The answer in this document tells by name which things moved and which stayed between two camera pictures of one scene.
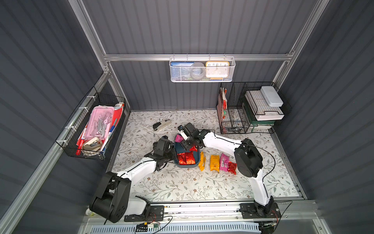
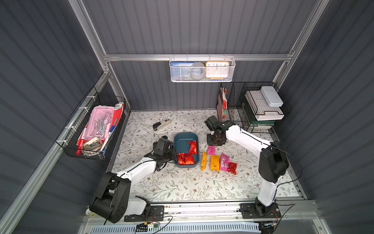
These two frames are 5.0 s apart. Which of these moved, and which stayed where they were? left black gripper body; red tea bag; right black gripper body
Moved: right black gripper body
Stayed: red tea bag; left black gripper body
